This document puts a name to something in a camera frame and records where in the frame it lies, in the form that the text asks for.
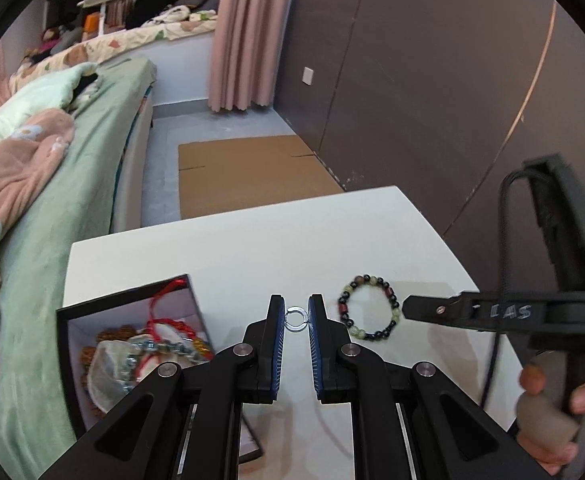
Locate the floral window seat cushion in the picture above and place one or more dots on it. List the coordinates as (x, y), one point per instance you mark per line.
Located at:
(122, 42)

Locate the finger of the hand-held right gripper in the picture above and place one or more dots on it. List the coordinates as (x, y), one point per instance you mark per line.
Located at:
(472, 310)

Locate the bed with green sheet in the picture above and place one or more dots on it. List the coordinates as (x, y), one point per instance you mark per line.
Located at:
(72, 185)

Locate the black bag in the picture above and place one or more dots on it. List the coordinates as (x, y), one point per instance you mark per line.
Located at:
(152, 5)

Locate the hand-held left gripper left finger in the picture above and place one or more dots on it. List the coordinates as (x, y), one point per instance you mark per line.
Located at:
(278, 360)

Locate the orange box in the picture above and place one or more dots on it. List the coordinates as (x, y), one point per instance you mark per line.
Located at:
(90, 23)

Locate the wide pink curtain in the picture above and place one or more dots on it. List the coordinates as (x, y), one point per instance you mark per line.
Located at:
(247, 35)

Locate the white mesh pouch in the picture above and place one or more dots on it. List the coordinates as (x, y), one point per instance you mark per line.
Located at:
(110, 375)

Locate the black cloth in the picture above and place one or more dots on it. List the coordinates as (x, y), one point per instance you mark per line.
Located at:
(86, 85)

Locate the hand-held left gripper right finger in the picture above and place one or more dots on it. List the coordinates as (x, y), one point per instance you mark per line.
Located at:
(315, 360)

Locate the hanging dark clothes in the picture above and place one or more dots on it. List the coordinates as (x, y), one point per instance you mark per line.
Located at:
(67, 5)

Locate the white wall socket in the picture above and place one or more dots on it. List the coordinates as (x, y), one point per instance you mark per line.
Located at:
(308, 75)

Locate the light green quilt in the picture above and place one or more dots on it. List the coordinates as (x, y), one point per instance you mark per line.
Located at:
(47, 90)

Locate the stuffed toy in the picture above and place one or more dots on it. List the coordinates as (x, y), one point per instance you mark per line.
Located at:
(52, 42)

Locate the pink floral blanket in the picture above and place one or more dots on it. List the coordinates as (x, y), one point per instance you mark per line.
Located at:
(17, 170)

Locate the dark brown wardrobe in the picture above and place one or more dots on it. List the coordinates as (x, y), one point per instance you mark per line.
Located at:
(422, 85)

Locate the black jewelry box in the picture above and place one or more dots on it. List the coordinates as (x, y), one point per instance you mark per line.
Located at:
(122, 310)

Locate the white patterned cloth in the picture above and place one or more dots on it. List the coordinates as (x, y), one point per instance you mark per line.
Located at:
(170, 15)

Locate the flat cardboard sheet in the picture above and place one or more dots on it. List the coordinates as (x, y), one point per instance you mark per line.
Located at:
(252, 175)

